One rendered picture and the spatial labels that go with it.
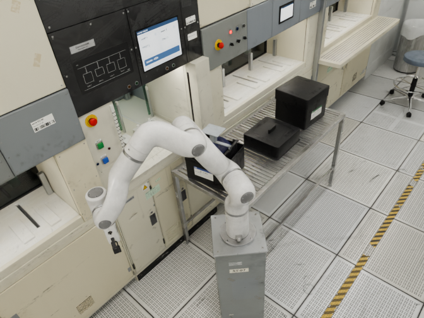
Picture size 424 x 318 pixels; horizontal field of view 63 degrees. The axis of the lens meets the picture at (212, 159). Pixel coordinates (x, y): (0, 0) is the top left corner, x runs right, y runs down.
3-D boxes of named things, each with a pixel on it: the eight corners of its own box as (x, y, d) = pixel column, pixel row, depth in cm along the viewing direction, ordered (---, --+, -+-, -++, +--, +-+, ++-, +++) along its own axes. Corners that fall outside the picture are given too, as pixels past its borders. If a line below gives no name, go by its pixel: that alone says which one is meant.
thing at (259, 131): (277, 161, 231) (278, 145, 223) (241, 145, 247) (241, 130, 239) (300, 139, 247) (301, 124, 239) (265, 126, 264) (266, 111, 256)
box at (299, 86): (304, 130, 255) (308, 100, 240) (273, 118, 272) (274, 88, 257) (325, 115, 270) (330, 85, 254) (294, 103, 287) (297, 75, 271)
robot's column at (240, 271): (265, 324, 223) (268, 251, 176) (221, 328, 223) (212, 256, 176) (258, 284, 245) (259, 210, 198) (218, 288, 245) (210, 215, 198)
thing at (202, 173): (187, 177, 225) (183, 156, 214) (209, 154, 242) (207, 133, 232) (223, 191, 212) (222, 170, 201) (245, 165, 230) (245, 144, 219)
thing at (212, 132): (192, 174, 226) (186, 134, 206) (209, 156, 239) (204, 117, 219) (224, 186, 215) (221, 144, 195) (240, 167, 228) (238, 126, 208)
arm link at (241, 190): (241, 196, 181) (240, 161, 167) (259, 221, 168) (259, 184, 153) (220, 204, 178) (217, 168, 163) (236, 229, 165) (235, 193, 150)
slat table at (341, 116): (244, 286, 245) (242, 212, 198) (185, 243, 279) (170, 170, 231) (332, 185, 317) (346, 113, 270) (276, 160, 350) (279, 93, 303)
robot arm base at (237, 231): (258, 245, 179) (258, 221, 168) (221, 248, 179) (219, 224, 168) (252, 217, 194) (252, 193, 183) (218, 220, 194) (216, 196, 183)
